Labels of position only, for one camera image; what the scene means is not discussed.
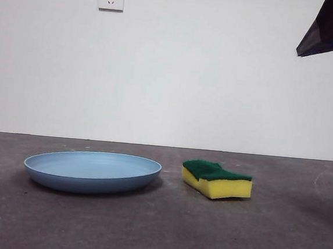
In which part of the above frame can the light blue round plate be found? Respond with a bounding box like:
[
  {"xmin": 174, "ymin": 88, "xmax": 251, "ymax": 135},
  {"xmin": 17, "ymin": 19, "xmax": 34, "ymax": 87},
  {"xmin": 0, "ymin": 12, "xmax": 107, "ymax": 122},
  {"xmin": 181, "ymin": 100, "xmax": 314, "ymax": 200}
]
[{"xmin": 22, "ymin": 145, "xmax": 164, "ymax": 201}]

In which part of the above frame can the yellow green scouring sponge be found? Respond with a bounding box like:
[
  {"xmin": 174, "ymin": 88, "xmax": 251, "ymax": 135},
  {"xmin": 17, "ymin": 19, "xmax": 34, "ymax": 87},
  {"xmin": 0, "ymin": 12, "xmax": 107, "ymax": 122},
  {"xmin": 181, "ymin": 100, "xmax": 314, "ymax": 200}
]
[{"xmin": 179, "ymin": 158, "xmax": 254, "ymax": 204}]

